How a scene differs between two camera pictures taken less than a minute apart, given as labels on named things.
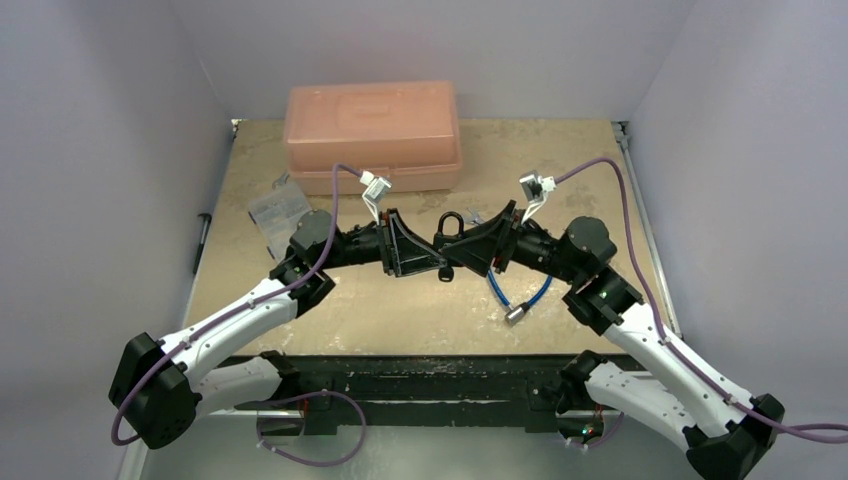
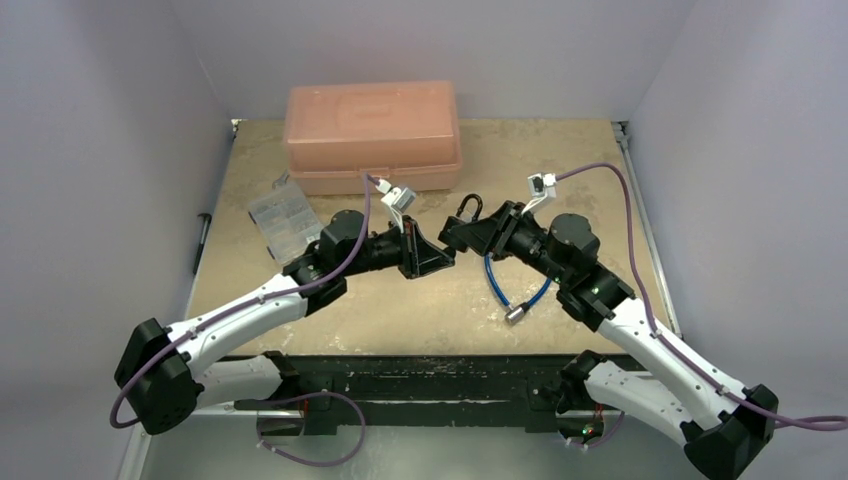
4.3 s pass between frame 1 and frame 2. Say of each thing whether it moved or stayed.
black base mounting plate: stayed
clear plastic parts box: stayed
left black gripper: stayed
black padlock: moved
